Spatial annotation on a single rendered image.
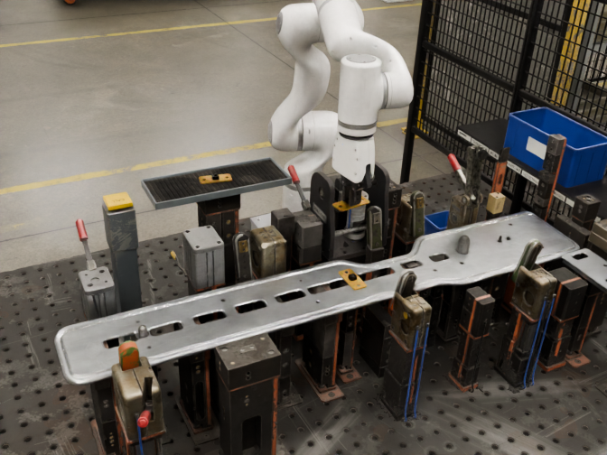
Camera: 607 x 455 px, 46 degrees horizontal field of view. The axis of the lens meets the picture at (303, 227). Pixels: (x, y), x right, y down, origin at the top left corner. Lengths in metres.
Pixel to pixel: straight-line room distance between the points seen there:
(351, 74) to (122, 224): 0.70
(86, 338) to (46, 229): 2.41
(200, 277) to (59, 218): 2.43
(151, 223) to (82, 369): 2.45
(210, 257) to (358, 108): 0.51
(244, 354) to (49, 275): 1.03
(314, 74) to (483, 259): 0.67
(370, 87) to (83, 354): 0.82
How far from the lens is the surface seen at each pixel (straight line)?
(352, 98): 1.48
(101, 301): 1.69
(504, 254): 1.98
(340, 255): 1.93
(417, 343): 1.70
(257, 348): 1.52
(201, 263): 1.71
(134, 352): 1.44
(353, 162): 1.54
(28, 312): 2.25
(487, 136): 2.59
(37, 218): 4.13
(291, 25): 1.87
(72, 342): 1.63
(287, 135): 2.10
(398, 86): 1.50
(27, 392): 1.99
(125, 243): 1.84
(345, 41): 1.59
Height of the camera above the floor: 2.03
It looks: 31 degrees down
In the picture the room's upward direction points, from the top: 3 degrees clockwise
